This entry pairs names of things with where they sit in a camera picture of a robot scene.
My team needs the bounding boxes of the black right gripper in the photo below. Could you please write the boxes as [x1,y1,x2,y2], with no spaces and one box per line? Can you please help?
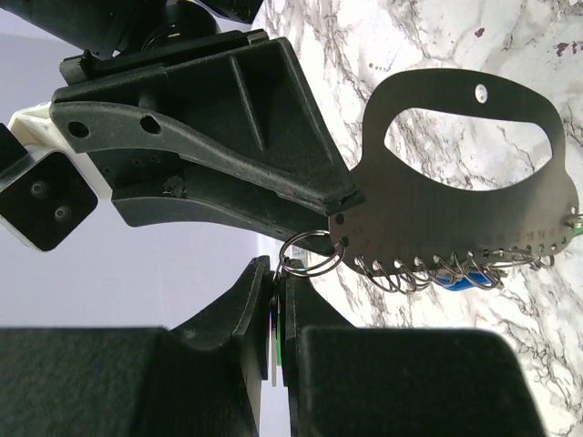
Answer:
[49,31,358,214]

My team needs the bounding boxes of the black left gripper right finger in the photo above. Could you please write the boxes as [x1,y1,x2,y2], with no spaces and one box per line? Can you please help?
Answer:
[277,273,544,436]

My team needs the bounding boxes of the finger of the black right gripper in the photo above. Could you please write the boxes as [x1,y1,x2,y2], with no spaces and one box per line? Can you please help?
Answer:
[111,168,364,241]

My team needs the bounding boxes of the green key tag with key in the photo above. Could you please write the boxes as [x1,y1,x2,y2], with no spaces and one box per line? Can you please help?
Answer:
[561,213,582,246]

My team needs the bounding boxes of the blue key tag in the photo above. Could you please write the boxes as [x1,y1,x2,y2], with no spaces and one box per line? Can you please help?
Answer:
[431,269,502,291]

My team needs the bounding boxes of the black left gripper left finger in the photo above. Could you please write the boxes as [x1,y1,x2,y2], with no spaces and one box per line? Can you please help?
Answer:
[1,256,271,436]

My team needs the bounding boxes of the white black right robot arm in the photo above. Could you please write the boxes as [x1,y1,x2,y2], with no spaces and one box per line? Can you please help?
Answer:
[1,1,363,256]

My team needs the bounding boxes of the green tagged key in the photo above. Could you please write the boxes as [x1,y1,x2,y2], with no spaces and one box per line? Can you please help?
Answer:
[269,229,347,387]

